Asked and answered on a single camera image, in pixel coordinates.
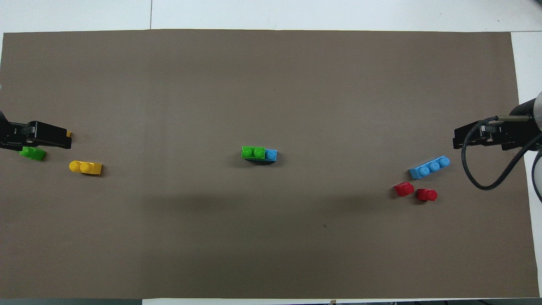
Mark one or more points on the red one-stud toy block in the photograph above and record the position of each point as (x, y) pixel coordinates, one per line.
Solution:
(426, 195)
(404, 189)

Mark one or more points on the brown table mat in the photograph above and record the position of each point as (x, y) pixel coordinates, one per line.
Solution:
(271, 84)

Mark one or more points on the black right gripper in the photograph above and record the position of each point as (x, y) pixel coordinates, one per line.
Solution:
(510, 134)

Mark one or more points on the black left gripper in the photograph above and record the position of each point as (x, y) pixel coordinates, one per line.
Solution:
(12, 134)

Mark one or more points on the green two-stud toy block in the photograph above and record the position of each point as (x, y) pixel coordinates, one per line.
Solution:
(36, 154)
(253, 152)

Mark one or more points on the blue three-stud toy block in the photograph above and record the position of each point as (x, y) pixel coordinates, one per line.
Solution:
(271, 155)
(427, 169)

